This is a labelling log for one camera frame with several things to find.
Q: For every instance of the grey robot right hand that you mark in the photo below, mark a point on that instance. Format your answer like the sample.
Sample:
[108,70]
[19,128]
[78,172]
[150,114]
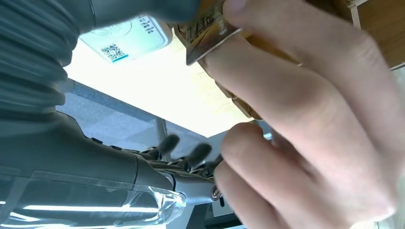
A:
[79,177]

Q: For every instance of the cardboard card organizer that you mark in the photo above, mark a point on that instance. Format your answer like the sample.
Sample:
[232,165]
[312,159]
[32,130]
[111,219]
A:
[379,31]

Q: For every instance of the grey card reader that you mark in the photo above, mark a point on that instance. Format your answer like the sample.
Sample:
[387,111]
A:
[126,38]

